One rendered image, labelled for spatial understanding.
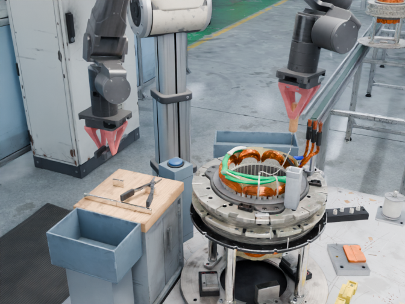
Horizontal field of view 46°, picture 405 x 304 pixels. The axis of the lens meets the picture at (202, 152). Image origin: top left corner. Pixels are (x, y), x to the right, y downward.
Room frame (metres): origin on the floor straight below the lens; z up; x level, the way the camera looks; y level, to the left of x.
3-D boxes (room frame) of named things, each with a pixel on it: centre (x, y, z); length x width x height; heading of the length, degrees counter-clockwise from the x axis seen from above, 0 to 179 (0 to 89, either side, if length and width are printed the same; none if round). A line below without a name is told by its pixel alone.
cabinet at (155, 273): (0.99, 0.17, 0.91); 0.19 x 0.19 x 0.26; 67
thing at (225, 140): (1.31, -0.16, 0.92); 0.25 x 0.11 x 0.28; 86
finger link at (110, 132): (0.98, 0.21, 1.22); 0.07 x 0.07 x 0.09; 68
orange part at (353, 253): (1.10, -0.43, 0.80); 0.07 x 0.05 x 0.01; 0
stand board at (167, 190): (0.99, 0.17, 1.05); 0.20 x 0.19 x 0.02; 157
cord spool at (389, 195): (1.32, -0.62, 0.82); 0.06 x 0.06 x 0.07
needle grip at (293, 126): (0.90, -0.19, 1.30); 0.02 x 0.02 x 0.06
